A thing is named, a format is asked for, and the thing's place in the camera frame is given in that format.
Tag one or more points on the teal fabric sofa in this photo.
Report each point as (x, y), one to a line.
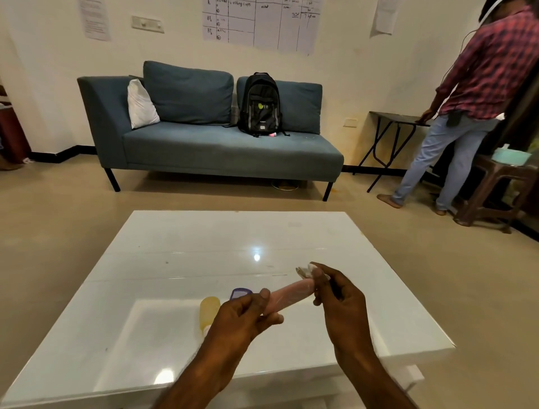
(231, 147)

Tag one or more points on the yellow bottle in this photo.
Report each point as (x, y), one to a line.
(209, 312)

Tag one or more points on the black backpack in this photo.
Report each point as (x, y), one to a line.
(259, 105)

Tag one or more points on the blue patterned bottle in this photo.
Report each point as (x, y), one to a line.
(241, 293)

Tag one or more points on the person's right forearm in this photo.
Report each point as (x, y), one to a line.
(377, 385)

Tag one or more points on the pink bottle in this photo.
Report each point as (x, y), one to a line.
(290, 293)

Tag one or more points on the white wall switch plate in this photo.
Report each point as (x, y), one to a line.
(147, 24)

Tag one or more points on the white wall chart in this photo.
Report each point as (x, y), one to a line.
(263, 25)

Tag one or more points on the brown plastic stool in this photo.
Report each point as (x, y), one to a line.
(480, 198)

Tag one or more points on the person's left hand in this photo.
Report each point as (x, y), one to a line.
(231, 333)

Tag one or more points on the dark red cabinet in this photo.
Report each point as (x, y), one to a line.
(14, 135)

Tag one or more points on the cream wall socket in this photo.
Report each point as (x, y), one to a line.
(350, 122)

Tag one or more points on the white printed notice sheet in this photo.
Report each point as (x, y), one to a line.
(94, 19)

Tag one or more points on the person's right hand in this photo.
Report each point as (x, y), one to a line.
(347, 320)

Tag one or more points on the curled white paper sheet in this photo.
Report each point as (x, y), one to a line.
(385, 14)

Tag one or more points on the teal sofa back cushion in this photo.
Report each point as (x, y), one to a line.
(301, 105)
(187, 92)

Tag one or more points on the white pillow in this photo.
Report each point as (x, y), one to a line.
(142, 105)

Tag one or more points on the pale teal box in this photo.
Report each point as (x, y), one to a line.
(511, 156)

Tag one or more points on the white glossy table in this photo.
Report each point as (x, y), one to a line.
(210, 236)

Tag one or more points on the black folding table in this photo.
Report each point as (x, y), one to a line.
(396, 116)

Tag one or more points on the round flat object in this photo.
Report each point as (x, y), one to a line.
(285, 186)

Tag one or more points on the person's left forearm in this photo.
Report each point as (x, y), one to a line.
(193, 389)

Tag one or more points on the white wiping tissue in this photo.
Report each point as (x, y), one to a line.
(305, 271)

